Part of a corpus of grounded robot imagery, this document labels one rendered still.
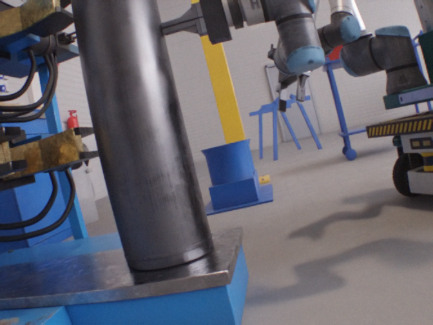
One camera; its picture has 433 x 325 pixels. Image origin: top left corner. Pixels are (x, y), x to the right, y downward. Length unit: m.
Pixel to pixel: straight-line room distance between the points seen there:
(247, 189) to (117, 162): 1.63
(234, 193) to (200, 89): 9.49
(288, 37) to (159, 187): 0.43
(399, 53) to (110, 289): 1.34
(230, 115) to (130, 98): 2.61
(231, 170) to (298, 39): 1.62
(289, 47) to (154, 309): 0.63
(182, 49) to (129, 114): 11.26
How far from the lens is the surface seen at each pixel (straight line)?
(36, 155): 1.33
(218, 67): 3.52
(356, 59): 1.79
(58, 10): 1.34
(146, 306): 0.88
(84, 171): 3.50
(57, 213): 2.89
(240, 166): 2.48
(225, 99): 3.48
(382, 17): 12.65
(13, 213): 2.54
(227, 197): 2.48
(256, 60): 11.83
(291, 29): 0.94
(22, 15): 1.44
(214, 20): 0.97
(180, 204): 0.91
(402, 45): 1.70
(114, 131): 0.90
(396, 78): 1.68
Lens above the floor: 0.38
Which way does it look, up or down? 2 degrees down
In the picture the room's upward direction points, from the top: 13 degrees counter-clockwise
